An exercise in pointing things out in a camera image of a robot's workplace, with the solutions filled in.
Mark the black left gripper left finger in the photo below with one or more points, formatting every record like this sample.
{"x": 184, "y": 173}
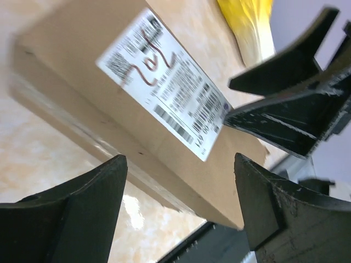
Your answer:
{"x": 71, "y": 222}

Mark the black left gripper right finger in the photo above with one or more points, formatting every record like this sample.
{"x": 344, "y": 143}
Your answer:
{"x": 287, "y": 222}

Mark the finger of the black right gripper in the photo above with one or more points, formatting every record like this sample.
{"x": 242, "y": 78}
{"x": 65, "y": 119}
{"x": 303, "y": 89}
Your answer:
{"x": 297, "y": 119}
{"x": 294, "y": 64}

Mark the brown cardboard express box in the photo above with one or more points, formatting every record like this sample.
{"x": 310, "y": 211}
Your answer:
{"x": 148, "y": 80}

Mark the yellow napa cabbage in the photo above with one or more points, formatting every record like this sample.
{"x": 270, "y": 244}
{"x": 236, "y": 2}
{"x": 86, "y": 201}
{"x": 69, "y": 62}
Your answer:
{"x": 249, "y": 21}

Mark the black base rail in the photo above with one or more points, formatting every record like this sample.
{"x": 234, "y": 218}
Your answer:
{"x": 212, "y": 243}

